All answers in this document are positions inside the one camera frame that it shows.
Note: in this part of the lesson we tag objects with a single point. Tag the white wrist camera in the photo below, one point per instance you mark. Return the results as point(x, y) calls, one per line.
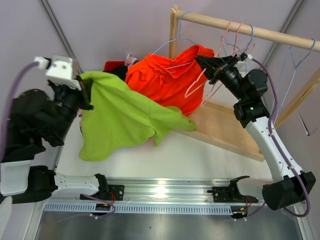
point(243, 60)
point(60, 70)

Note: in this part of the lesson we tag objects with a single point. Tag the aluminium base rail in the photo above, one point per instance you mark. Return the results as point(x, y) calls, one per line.
point(161, 196)

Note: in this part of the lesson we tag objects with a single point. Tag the blue hanger of orange shorts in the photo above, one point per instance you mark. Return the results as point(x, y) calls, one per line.
point(173, 43)

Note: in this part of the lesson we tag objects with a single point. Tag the blue hanger of teal shorts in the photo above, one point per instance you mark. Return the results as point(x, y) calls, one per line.
point(295, 66)

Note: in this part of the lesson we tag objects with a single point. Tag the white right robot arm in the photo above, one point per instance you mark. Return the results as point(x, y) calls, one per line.
point(290, 184)

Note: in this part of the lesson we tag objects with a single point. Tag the pink patterned shorts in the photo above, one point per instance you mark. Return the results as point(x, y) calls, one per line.
point(130, 60)

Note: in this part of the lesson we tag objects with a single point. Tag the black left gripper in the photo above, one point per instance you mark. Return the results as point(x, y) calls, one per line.
point(84, 95)

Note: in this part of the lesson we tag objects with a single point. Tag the pink hanger of green shorts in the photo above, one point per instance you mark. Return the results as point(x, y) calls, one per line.
point(211, 75)

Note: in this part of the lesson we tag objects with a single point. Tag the black shorts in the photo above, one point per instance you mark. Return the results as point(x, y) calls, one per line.
point(120, 71)

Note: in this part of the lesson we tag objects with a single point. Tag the lime green shorts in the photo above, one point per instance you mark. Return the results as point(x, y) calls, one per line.
point(123, 118)

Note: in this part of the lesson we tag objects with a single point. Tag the red plastic bin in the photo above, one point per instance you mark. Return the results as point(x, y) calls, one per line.
point(112, 64)

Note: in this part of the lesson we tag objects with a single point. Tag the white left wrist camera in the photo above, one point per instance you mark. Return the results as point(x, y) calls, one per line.
point(60, 70)

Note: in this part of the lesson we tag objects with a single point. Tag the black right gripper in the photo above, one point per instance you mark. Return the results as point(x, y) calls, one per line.
point(216, 67)

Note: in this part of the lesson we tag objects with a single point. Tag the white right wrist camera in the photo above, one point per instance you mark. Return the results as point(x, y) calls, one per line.
point(243, 60)

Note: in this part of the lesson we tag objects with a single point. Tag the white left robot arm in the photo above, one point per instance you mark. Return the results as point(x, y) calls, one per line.
point(35, 118)

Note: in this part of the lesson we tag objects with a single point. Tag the orange shorts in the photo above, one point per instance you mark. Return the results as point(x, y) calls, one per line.
point(171, 82)

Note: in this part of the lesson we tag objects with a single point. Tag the pink hanger of black shorts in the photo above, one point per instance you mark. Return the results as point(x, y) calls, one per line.
point(204, 63)

